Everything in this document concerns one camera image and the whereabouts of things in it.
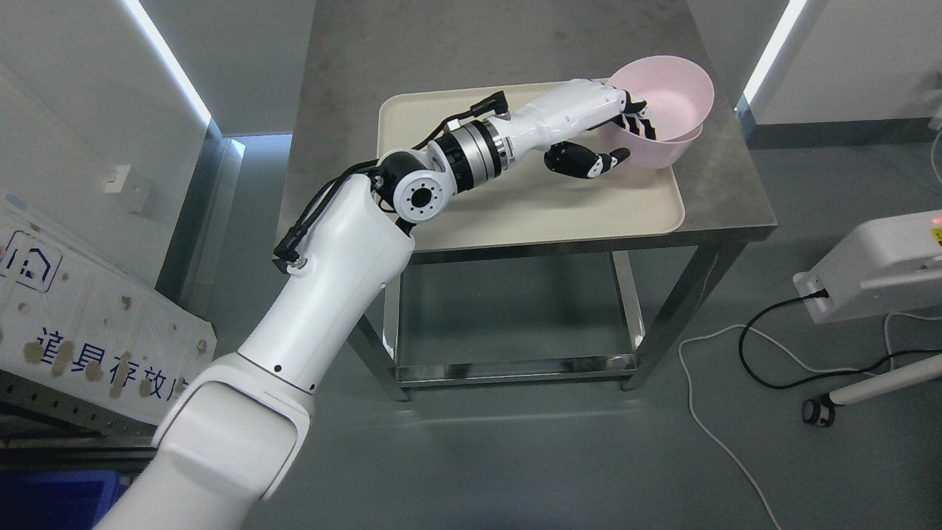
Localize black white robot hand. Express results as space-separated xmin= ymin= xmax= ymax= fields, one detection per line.
xmin=491 ymin=79 xmax=657 ymax=179

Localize pink bowl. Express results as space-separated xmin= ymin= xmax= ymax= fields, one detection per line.
xmin=605 ymin=56 xmax=715 ymax=142
xmin=598 ymin=124 xmax=704 ymax=170

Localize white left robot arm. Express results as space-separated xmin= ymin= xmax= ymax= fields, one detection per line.
xmin=97 ymin=91 xmax=508 ymax=529

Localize metal shelf rack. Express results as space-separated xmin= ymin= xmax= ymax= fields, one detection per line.
xmin=1 ymin=370 xmax=156 ymax=478

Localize cream plastic tray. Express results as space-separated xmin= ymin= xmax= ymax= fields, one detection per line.
xmin=376 ymin=82 xmax=686 ymax=261

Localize stainless steel table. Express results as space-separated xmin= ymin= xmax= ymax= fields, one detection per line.
xmin=278 ymin=1 xmax=777 ymax=389

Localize white machine on stand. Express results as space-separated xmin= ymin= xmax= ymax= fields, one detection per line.
xmin=792 ymin=209 xmax=941 ymax=323

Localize white stand leg with caster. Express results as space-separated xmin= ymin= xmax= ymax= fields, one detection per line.
xmin=801 ymin=353 xmax=941 ymax=428

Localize white sign board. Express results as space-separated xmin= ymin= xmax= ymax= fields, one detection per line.
xmin=1 ymin=190 xmax=216 ymax=425

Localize blue bin lower left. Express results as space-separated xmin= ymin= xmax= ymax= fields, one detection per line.
xmin=1 ymin=470 xmax=125 ymax=529

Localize black power cable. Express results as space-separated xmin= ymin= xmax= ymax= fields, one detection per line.
xmin=738 ymin=292 xmax=942 ymax=391

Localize white cable on floor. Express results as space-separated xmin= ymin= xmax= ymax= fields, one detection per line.
xmin=678 ymin=325 xmax=942 ymax=530

